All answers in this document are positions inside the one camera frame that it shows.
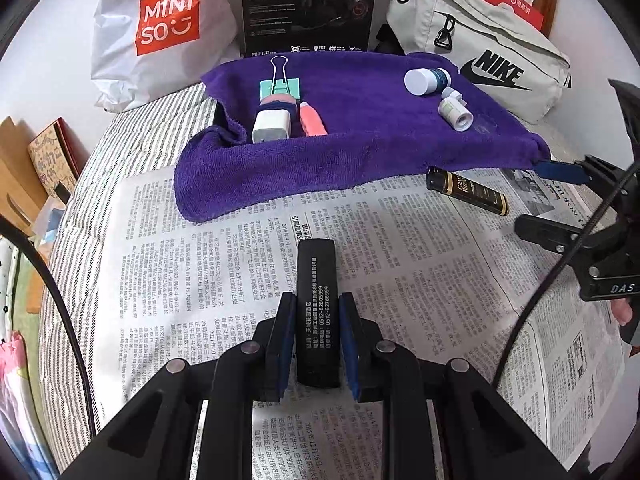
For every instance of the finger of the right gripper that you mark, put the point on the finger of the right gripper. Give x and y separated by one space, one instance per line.
561 171
560 237

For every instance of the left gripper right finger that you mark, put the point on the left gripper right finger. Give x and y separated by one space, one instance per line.
380 370

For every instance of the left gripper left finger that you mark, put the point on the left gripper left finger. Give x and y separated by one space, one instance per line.
256 370

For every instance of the black gold Grand Reserve lighter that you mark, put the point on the black gold Grand Reserve lighter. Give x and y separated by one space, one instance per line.
461 188

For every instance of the black rectangular lighter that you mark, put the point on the black rectangular lighter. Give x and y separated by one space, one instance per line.
317 322

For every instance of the right hand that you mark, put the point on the right hand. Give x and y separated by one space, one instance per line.
626 313

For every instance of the newspaper sheet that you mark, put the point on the newspaper sheet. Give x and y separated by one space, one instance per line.
157 433

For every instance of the clear plastic cap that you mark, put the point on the clear plastic cap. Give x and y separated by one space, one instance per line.
484 124

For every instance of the grey Nike waist bag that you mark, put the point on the grey Nike waist bag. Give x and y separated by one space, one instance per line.
491 47

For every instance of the white green label jar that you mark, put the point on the white green label jar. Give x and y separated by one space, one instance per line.
456 114

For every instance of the white blue cylinder bottle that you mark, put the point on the white blue cylinder bottle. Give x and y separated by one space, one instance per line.
426 81

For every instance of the purple towel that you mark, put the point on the purple towel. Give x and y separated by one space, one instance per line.
375 129

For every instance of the white USB charger plug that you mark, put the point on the white USB charger plug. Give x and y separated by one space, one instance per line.
271 125

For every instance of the pink striped cloth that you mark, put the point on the pink striped cloth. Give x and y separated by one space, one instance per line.
19 421

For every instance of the striped bed sheet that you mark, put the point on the striped bed sheet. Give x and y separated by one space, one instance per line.
100 199

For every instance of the pink and blue eraser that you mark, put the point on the pink and blue eraser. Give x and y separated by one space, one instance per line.
279 101

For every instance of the teal binder clip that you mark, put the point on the teal binder clip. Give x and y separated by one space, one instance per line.
280 82

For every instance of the brown patterned notebook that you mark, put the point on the brown patterned notebook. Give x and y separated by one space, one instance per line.
54 161

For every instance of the wooden bed headboard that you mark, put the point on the wooden bed headboard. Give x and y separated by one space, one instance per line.
22 194

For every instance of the black headset box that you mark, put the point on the black headset box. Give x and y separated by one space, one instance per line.
278 26

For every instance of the white Miniso plastic bag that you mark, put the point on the white Miniso plastic bag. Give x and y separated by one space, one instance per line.
145 49

